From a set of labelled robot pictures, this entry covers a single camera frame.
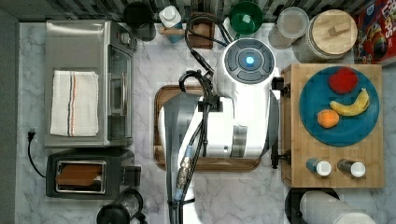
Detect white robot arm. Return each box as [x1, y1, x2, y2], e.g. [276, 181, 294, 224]
[158, 38, 278, 224]

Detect brown wooden tray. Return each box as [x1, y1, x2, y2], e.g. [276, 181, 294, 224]
[153, 85, 262, 172]

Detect blue white water carton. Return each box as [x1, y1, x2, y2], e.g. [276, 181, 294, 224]
[159, 6, 184, 44]

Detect green mug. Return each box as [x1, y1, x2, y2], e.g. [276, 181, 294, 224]
[225, 1, 263, 39]

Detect black cup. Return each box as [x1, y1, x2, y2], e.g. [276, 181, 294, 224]
[123, 2, 156, 41]

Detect stainless steel toaster oven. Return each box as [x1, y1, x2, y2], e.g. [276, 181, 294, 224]
[45, 20, 135, 147]

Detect blue plate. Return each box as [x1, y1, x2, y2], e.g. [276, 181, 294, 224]
[299, 66, 380, 147]

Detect white striped dish towel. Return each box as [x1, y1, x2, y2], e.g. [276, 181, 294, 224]
[49, 70, 99, 137]

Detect orange plush fruit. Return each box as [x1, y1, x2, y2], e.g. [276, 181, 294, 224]
[317, 109, 339, 129]

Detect jar with clear lid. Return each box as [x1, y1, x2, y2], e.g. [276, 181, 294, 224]
[268, 7, 309, 49]

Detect blue shaker white cap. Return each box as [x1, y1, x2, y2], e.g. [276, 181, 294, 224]
[305, 158, 332, 176]

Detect black toaster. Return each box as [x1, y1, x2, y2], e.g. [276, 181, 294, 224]
[46, 147, 141, 200]

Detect red plush apple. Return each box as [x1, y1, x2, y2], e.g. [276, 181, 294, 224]
[328, 67, 359, 94]

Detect paper towel roll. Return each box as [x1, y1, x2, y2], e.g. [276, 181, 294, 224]
[285, 188, 376, 224]

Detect jar with wooden lid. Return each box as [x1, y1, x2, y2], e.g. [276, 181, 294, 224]
[292, 9, 358, 63]

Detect yellow plush banana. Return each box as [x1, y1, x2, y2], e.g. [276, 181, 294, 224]
[330, 88, 370, 117]

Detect grey shaker white cap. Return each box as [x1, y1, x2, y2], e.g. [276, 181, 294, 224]
[337, 159, 366, 178]

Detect red Froot Loops box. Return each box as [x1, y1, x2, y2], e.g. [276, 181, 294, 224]
[354, 0, 396, 65]

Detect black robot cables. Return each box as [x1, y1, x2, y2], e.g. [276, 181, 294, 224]
[167, 14, 234, 224]

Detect black toaster power cord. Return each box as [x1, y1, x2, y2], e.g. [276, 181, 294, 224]
[27, 131, 47, 178]

